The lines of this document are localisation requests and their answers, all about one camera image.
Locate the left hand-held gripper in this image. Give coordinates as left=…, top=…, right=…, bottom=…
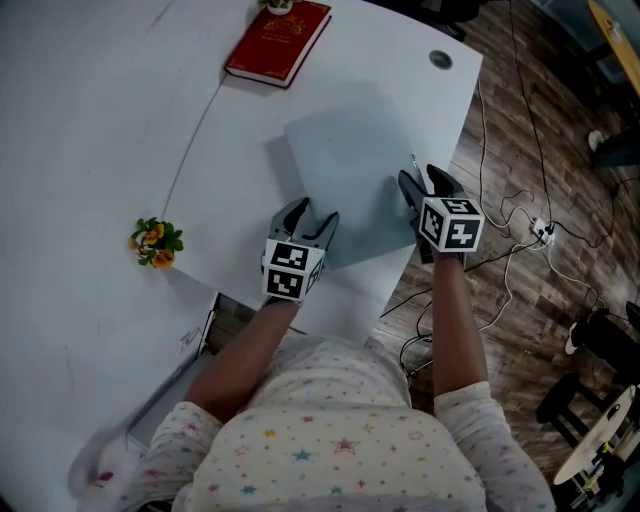
left=260, top=197, right=341, bottom=303

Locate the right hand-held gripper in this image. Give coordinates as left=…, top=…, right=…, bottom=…
left=396, top=163, right=487, bottom=269

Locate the person's left forearm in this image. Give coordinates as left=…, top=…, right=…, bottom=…
left=184, top=298, right=302, bottom=424

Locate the person's right forearm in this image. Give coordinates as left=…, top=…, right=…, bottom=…
left=429, top=249, right=489, bottom=402

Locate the white power strip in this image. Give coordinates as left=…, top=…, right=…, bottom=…
left=529, top=215, right=558, bottom=247

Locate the orange flower plant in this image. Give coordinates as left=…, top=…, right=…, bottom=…
left=128, top=215, right=185, bottom=271

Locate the black office chair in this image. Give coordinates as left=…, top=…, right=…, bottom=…
left=379, top=0, right=482, bottom=42

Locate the red hardcover book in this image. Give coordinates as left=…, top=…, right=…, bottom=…
left=222, top=0, right=334, bottom=91

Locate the person's star print shirt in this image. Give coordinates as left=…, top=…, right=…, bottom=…
left=119, top=333, right=557, bottom=512

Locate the small green potted plant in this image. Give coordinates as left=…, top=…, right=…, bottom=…
left=256, top=0, right=297, bottom=17

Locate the round wooden table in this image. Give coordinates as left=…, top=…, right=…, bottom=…
left=574, top=0, right=640, bottom=109

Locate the black stool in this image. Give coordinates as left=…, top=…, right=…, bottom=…
left=535, top=386, right=609, bottom=449

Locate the light round table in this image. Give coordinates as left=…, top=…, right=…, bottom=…
left=551, top=383, right=638, bottom=487

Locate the white fabric with red marks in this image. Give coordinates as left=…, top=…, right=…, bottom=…
left=67, top=434, right=152, bottom=504

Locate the long black cable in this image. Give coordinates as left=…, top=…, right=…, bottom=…
left=508, top=0, right=556, bottom=229

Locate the metal wire clip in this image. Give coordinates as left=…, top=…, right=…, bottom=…
left=178, top=326, right=204, bottom=354

